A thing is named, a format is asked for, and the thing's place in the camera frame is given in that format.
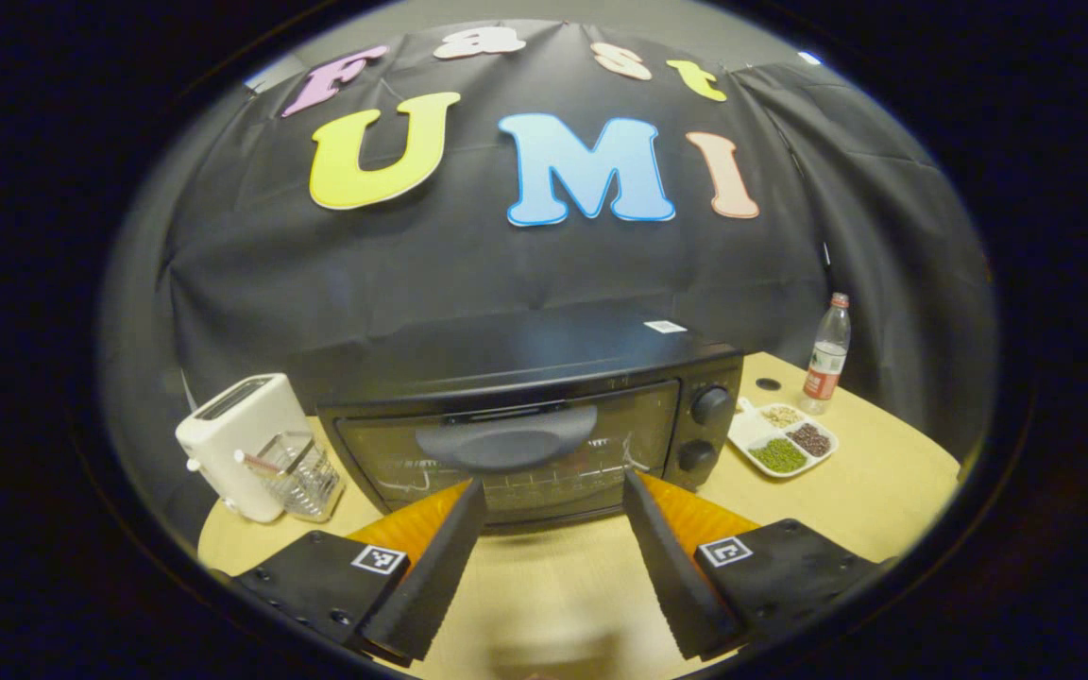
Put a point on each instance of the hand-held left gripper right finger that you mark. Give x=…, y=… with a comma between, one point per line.
x=671, y=576

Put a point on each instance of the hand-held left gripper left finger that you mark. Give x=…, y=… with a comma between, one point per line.
x=433, y=586

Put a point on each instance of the black electric oven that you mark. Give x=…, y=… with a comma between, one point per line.
x=506, y=439

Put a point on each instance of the clear ribbed glass cup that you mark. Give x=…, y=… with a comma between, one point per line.
x=313, y=486

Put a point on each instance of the white divided plate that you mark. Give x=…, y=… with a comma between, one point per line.
x=742, y=433

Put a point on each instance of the green beans pile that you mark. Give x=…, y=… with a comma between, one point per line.
x=777, y=455

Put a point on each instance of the pale yellow grains pile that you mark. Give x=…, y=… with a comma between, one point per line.
x=781, y=416

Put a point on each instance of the dark red beans pile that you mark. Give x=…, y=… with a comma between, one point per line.
x=810, y=440

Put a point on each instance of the small black round disc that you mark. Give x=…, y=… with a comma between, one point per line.
x=768, y=383

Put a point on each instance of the white pink-tipped stick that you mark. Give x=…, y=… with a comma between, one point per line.
x=256, y=461

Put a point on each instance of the white toaster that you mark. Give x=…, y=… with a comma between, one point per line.
x=232, y=444

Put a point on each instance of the clear plastic water bottle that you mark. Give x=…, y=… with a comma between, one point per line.
x=825, y=364

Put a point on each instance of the black backdrop cloth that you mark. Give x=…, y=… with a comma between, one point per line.
x=506, y=264

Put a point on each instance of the small ceiling light panel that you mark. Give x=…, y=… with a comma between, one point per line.
x=808, y=59

